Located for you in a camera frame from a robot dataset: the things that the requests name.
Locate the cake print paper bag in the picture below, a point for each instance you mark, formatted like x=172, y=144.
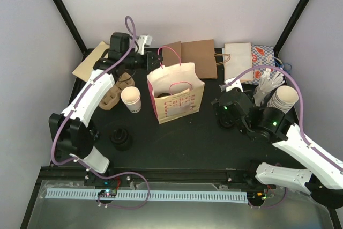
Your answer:
x=175, y=91

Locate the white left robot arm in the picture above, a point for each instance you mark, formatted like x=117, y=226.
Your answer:
x=73, y=130

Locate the stack of black lids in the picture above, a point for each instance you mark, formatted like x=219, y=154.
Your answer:
x=121, y=139

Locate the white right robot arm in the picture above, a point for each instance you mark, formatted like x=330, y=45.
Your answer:
x=321, y=177

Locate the brown pulp cup carrier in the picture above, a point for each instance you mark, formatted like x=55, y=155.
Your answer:
x=112, y=97

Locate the white paper bag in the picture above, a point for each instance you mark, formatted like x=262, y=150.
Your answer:
x=235, y=59

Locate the brown kraft paper bag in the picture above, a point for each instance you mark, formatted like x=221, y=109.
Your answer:
x=194, y=59

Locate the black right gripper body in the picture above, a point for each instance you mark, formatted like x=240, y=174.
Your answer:
x=219, y=109

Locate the white plastic cutlery bunch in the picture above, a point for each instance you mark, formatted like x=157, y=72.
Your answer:
x=266, y=85

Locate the tan paper bag with handles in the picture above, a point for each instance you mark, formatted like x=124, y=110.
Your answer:
x=85, y=68

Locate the red blue patterned bag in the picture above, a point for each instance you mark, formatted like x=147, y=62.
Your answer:
x=264, y=55

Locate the white perforated front rail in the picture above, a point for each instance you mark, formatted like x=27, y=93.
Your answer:
x=152, y=195

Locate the stack of paper cups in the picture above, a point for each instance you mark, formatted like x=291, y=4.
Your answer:
x=285, y=98

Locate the white paper coffee cup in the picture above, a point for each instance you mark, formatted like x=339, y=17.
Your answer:
x=131, y=98

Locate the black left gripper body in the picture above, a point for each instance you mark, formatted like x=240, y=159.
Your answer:
x=143, y=65

